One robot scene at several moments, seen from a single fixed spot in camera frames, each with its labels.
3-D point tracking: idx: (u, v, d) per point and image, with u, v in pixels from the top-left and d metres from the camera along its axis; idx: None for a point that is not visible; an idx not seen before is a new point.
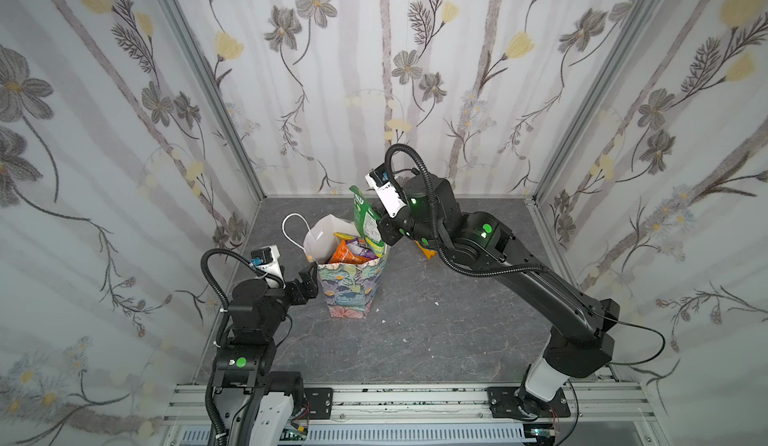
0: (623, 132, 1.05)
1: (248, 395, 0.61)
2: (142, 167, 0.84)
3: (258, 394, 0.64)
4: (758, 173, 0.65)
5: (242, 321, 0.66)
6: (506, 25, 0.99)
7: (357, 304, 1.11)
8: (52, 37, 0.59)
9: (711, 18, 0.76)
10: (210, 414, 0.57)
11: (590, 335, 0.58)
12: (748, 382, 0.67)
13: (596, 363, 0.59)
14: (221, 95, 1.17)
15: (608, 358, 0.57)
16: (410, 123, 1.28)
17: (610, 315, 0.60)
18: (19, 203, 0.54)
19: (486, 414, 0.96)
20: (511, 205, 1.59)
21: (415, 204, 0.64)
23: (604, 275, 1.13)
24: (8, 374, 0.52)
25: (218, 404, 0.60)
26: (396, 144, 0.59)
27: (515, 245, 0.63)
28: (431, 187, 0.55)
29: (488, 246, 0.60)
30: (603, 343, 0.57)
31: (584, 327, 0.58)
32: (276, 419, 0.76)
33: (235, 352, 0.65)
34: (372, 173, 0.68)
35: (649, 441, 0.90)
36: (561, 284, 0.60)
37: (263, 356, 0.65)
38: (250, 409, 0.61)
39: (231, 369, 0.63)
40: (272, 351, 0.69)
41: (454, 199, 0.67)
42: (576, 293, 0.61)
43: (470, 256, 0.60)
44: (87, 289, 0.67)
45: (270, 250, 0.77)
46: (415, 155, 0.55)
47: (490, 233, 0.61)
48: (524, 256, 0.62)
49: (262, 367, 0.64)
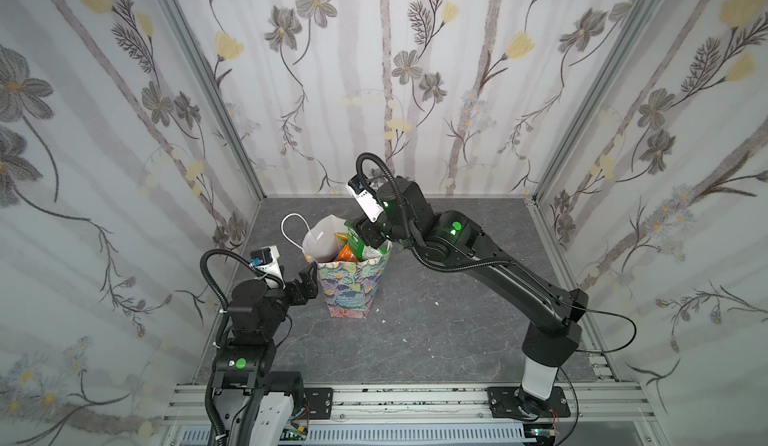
0: (623, 132, 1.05)
1: (248, 396, 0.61)
2: (142, 167, 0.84)
3: (258, 395, 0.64)
4: (758, 173, 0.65)
5: (242, 322, 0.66)
6: (506, 25, 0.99)
7: (357, 304, 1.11)
8: (52, 37, 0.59)
9: (711, 18, 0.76)
10: (209, 415, 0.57)
11: (558, 324, 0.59)
12: (748, 382, 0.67)
13: (567, 351, 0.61)
14: (221, 95, 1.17)
15: (576, 345, 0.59)
16: (410, 123, 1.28)
17: (578, 305, 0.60)
18: (19, 203, 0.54)
19: (485, 414, 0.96)
20: (511, 205, 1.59)
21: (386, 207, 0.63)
23: (604, 275, 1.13)
24: (8, 374, 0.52)
25: (218, 405, 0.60)
26: (365, 153, 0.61)
27: (484, 241, 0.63)
28: (398, 189, 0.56)
29: (457, 243, 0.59)
30: (570, 330, 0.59)
31: (552, 316, 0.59)
32: (276, 419, 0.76)
33: (235, 352, 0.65)
34: (350, 181, 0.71)
35: (649, 441, 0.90)
36: (527, 274, 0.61)
37: (263, 357, 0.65)
38: (250, 411, 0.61)
39: (231, 370, 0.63)
40: (272, 352, 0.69)
41: (424, 199, 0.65)
42: (544, 284, 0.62)
43: (441, 253, 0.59)
44: (87, 289, 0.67)
45: (270, 250, 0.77)
46: (379, 161, 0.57)
47: (459, 230, 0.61)
48: (492, 251, 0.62)
49: (262, 367, 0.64)
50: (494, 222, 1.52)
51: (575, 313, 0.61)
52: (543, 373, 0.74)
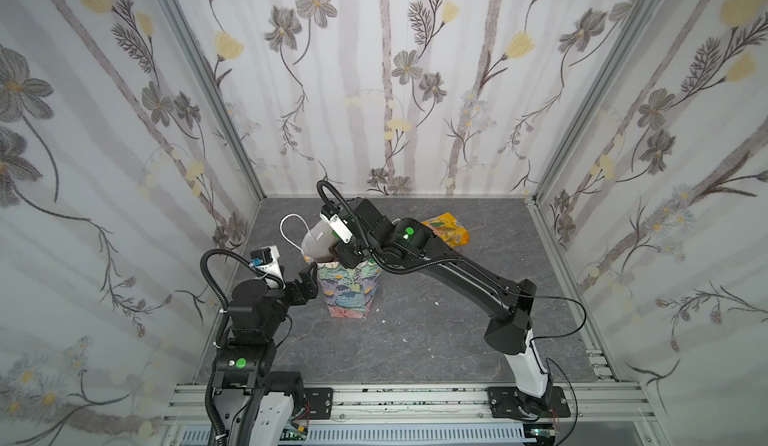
0: (623, 132, 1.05)
1: (249, 396, 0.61)
2: (142, 167, 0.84)
3: (258, 395, 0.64)
4: (758, 173, 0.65)
5: (242, 321, 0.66)
6: (507, 25, 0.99)
7: (357, 305, 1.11)
8: (52, 38, 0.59)
9: (711, 17, 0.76)
10: (210, 415, 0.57)
11: (505, 312, 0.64)
12: (749, 382, 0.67)
13: (517, 338, 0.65)
14: (220, 95, 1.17)
15: (522, 331, 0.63)
16: (410, 123, 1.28)
17: (525, 293, 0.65)
18: (19, 203, 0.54)
19: (485, 414, 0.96)
20: (511, 205, 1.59)
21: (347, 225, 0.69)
23: (604, 275, 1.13)
24: (8, 374, 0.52)
25: (219, 405, 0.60)
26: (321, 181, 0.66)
27: (435, 242, 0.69)
28: (349, 209, 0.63)
29: (410, 246, 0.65)
30: (515, 317, 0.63)
31: (500, 305, 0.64)
32: (276, 421, 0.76)
33: (235, 351, 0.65)
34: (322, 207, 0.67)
35: (649, 441, 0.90)
36: (476, 270, 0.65)
37: (263, 358, 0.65)
38: (251, 411, 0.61)
39: (231, 370, 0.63)
40: (272, 352, 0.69)
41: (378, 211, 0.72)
42: (493, 276, 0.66)
43: (396, 257, 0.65)
44: (87, 289, 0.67)
45: (270, 250, 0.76)
46: (329, 185, 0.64)
47: (412, 234, 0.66)
48: (443, 250, 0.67)
49: (262, 367, 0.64)
50: (495, 222, 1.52)
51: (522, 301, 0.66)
52: (526, 368, 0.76)
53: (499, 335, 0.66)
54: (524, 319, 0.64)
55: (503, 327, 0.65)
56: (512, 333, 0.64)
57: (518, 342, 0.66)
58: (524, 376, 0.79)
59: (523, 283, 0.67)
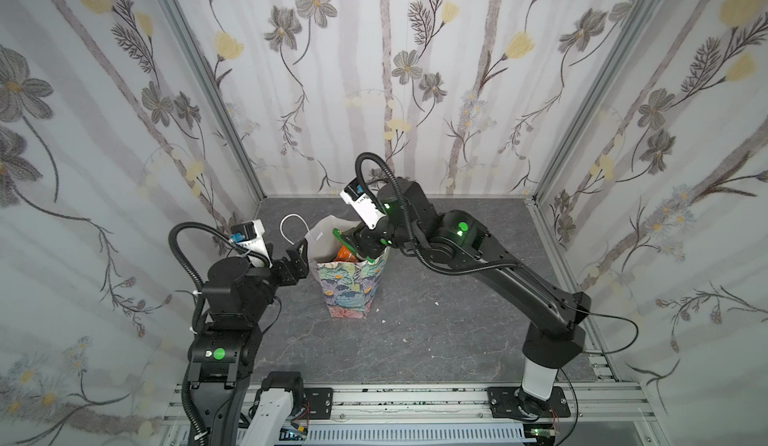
0: (623, 132, 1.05)
1: (230, 390, 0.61)
2: (142, 167, 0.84)
3: (242, 383, 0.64)
4: (758, 173, 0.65)
5: (219, 305, 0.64)
6: (507, 25, 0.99)
7: (357, 304, 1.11)
8: (52, 38, 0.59)
9: (711, 17, 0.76)
10: (188, 412, 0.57)
11: (562, 328, 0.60)
12: (749, 382, 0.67)
13: (571, 353, 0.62)
14: (220, 95, 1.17)
15: (581, 348, 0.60)
16: (410, 123, 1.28)
17: (582, 308, 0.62)
18: (19, 203, 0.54)
19: (485, 414, 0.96)
20: (511, 205, 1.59)
21: (389, 209, 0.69)
23: (604, 275, 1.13)
24: (8, 374, 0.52)
25: (199, 397, 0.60)
26: (366, 153, 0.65)
27: (490, 241, 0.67)
28: (399, 191, 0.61)
29: (463, 244, 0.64)
30: (575, 334, 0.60)
31: (558, 320, 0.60)
32: (274, 415, 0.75)
33: (213, 339, 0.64)
34: (348, 188, 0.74)
35: (649, 441, 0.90)
36: (532, 277, 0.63)
37: (242, 347, 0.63)
38: (233, 402, 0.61)
39: (209, 361, 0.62)
40: (255, 338, 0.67)
41: (427, 201, 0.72)
42: (550, 287, 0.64)
43: (445, 255, 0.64)
44: (87, 290, 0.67)
45: (252, 226, 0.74)
46: (380, 161, 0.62)
47: (466, 231, 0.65)
48: (499, 254, 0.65)
49: (243, 357, 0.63)
50: (495, 222, 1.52)
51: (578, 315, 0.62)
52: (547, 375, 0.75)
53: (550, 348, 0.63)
54: (583, 337, 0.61)
55: (556, 342, 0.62)
56: (567, 349, 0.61)
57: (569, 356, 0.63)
58: (542, 382, 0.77)
59: (575, 295, 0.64)
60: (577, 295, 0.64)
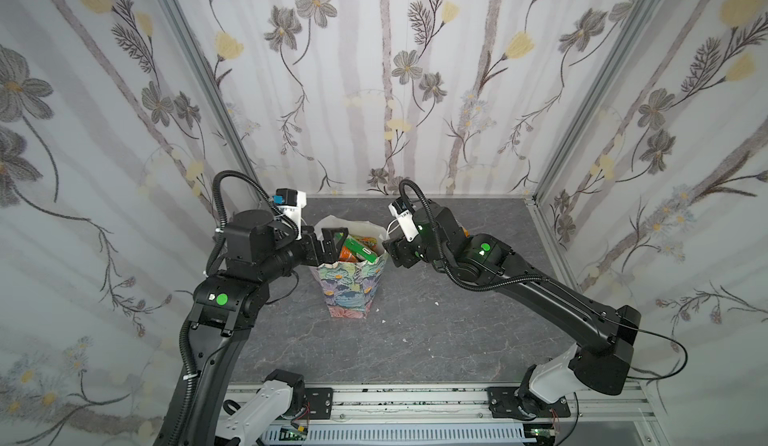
0: (623, 132, 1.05)
1: (226, 338, 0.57)
2: (142, 167, 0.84)
3: (238, 338, 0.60)
4: (758, 173, 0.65)
5: (238, 249, 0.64)
6: (507, 24, 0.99)
7: (357, 305, 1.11)
8: (52, 37, 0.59)
9: (711, 18, 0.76)
10: (182, 352, 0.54)
11: (603, 342, 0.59)
12: (749, 382, 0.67)
13: (620, 376, 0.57)
14: (220, 95, 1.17)
15: (625, 365, 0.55)
16: (410, 123, 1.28)
17: (627, 324, 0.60)
18: (18, 203, 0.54)
19: (485, 414, 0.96)
20: (511, 205, 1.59)
21: (423, 229, 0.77)
23: (605, 274, 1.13)
24: (8, 374, 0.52)
25: (195, 342, 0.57)
26: (405, 180, 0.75)
27: (514, 259, 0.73)
28: (431, 214, 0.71)
29: (487, 263, 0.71)
30: (618, 348, 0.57)
31: (596, 334, 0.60)
32: (271, 399, 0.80)
33: (219, 284, 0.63)
34: (394, 203, 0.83)
35: (649, 441, 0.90)
36: (562, 290, 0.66)
37: (247, 296, 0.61)
38: (226, 352, 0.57)
39: (211, 305, 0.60)
40: (259, 293, 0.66)
41: (456, 223, 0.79)
42: (585, 301, 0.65)
43: (472, 273, 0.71)
44: (87, 290, 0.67)
45: (295, 194, 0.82)
46: (415, 186, 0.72)
47: (489, 251, 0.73)
48: (523, 269, 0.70)
49: (244, 309, 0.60)
50: (495, 222, 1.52)
51: (623, 332, 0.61)
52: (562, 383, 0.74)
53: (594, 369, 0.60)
54: (630, 354, 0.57)
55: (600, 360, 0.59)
56: (613, 369, 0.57)
57: (620, 379, 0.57)
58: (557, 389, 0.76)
59: (620, 309, 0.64)
60: (623, 310, 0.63)
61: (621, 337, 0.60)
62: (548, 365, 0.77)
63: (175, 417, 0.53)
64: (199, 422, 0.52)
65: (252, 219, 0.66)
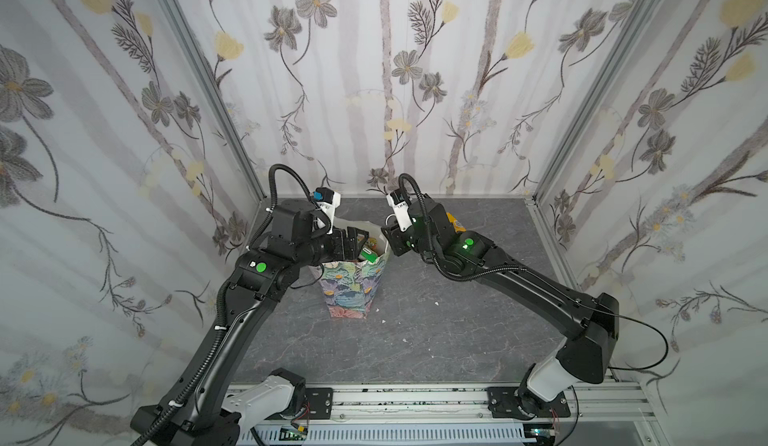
0: (623, 132, 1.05)
1: (259, 302, 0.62)
2: (142, 167, 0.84)
3: (269, 306, 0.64)
4: (758, 173, 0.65)
5: (280, 228, 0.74)
6: (507, 25, 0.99)
7: (357, 304, 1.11)
8: (51, 37, 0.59)
9: (711, 18, 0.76)
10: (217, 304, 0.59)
11: (577, 326, 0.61)
12: (749, 382, 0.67)
13: (596, 361, 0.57)
14: (221, 95, 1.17)
15: (599, 348, 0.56)
16: (410, 123, 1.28)
17: (604, 310, 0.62)
18: (19, 203, 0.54)
19: (486, 414, 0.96)
20: (511, 205, 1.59)
21: (416, 222, 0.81)
23: (604, 274, 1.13)
24: (8, 374, 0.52)
25: (231, 299, 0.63)
26: (404, 174, 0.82)
27: (496, 253, 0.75)
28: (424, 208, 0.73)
29: (470, 256, 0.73)
30: (589, 330, 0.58)
31: (571, 319, 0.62)
32: (273, 391, 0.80)
33: (261, 255, 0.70)
34: (391, 193, 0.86)
35: (649, 441, 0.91)
36: (539, 278, 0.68)
37: (280, 270, 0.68)
38: (255, 316, 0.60)
39: (249, 270, 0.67)
40: (292, 271, 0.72)
41: (448, 218, 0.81)
42: (563, 289, 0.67)
43: (456, 266, 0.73)
44: (87, 290, 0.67)
45: (333, 194, 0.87)
46: (413, 180, 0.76)
47: (472, 245, 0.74)
48: (503, 261, 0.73)
49: (277, 280, 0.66)
50: (494, 222, 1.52)
51: (601, 319, 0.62)
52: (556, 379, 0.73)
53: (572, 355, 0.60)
54: (604, 338, 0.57)
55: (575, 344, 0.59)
56: (586, 351, 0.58)
57: (595, 363, 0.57)
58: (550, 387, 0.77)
59: (599, 298, 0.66)
60: (602, 299, 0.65)
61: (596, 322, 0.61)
62: (544, 363, 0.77)
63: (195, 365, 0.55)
64: (219, 373, 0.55)
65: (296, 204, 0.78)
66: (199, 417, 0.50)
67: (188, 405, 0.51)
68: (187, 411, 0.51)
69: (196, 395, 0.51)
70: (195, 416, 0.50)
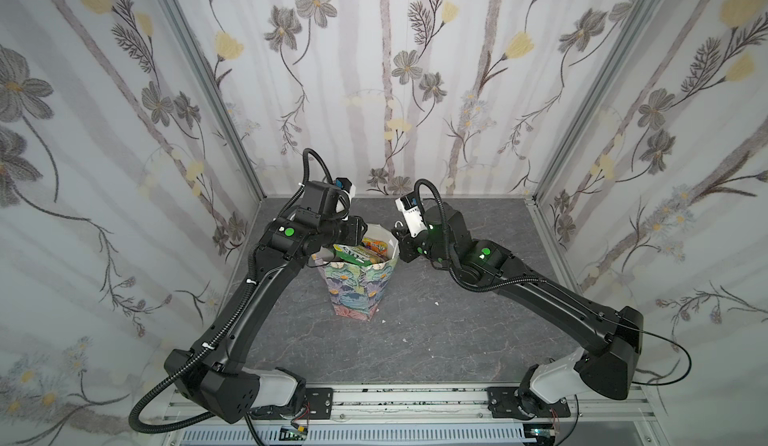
0: (623, 132, 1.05)
1: (287, 262, 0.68)
2: (142, 167, 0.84)
3: (292, 268, 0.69)
4: (758, 173, 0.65)
5: (310, 201, 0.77)
6: (507, 24, 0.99)
7: (361, 306, 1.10)
8: (51, 37, 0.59)
9: (711, 18, 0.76)
10: (249, 261, 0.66)
11: (602, 342, 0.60)
12: (749, 382, 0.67)
13: (621, 377, 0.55)
14: (221, 95, 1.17)
15: (625, 365, 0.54)
16: (410, 123, 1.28)
17: (630, 326, 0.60)
18: (18, 203, 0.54)
19: (485, 414, 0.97)
20: (511, 205, 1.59)
21: (433, 229, 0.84)
23: (604, 274, 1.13)
24: (8, 374, 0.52)
25: (260, 259, 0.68)
26: (421, 180, 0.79)
27: (514, 262, 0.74)
28: (444, 216, 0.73)
29: (487, 266, 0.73)
30: (614, 345, 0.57)
31: (594, 334, 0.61)
32: (279, 377, 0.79)
33: (289, 223, 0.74)
34: (401, 198, 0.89)
35: (649, 441, 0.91)
36: (560, 292, 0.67)
37: (307, 237, 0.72)
38: (282, 274, 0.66)
39: (278, 234, 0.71)
40: (316, 242, 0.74)
41: (465, 227, 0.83)
42: (584, 302, 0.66)
43: (474, 276, 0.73)
44: (87, 290, 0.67)
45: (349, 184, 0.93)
46: (429, 184, 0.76)
47: (489, 255, 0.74)
48: (522, 271, 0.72)
49: (303, 245, 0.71)
50: (494, 222, 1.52)
51: (625, 334, 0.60)
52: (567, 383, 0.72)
53: (595, 368, 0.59)
54: (630, 353, 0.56)
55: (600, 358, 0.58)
56: (610, 367, 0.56)
57: (617, 378, 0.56)
58: (557, 386, 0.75)
59: (622, 312, 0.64)
60: (626, 313, 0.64)
61: (621, 337, 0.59)
62: (552, 367, 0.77)
63: (226, 314, 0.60)
64: (249, 323, 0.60)
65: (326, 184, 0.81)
66: (228, 360, 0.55)
67: (220, 349, 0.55)
68: (219, 355, 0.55)
69: (227, 340, 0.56)
70: (226, 360, 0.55)
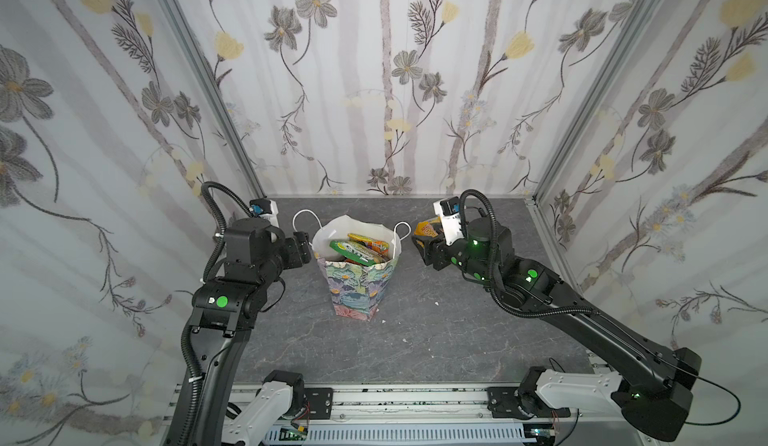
0: (623, 132, 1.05)
1: (229, 339, 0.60)
2: (142, 167, 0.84)
3: (239, 340, 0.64)
4: (758, 173, 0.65)
5: (237, 252, 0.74)
6: (507, 25, 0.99)
7: (361, 306, 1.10)
8: (51, 37, 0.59)
9: (711, 18, 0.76)
10: (186, 355, 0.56)
11: (660, 385, 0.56)
12: (749, 382, 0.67)
13: (675, 422, 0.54)
14: (221, 95, 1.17)
15: (684, 413, 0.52)
16: (410, 123, 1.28)
17: (689, 369, 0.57)
18: (18, 203, 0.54)
19: (485, 414, 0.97)
20: (511, 205, 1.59)
21: (476, 244, 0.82)
23: (604, 274, 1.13)
24: (8, 374, 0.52)
25: (195, 345, 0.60)
26: (471, 190, 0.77)
27: (562, 288, 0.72)
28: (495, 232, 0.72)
29: (533, 291, 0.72)
30: (674, 392, 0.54)
31: (652, 375, 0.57)
32: (271, 400, 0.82)
33: (219, 284, 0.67)
34: (440, 203, 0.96)
35: (649, 441, 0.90)
36: (615, 326, 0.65)
37: (248, 298, 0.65)
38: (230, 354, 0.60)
39: (210, 309, 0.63)
40: (257, 295, 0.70)
41: (511, 246, 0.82)
42: (640, 339, 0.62)
43: (518, 299, 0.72)
44: (87, 290, 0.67)
45: (270, 203, 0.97)
46: (480, 195, 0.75)
47: (536, 278, 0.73)
48: (573, 300, 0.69)
49: (244, 309, 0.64)
50: None
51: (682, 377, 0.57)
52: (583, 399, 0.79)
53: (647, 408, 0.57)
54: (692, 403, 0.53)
55: (654, 402, 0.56)
56: (664, 411, 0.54)
57: (671, 423, 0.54)
58: (566, 397, 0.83)
59: (679, 351, 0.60)
60: (683, 353, 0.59)
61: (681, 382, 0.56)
62: (571, 381, 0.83)
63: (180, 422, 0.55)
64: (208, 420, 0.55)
65: (251, 224, 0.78)
66: None
67: None
68: None
69: None
70: None
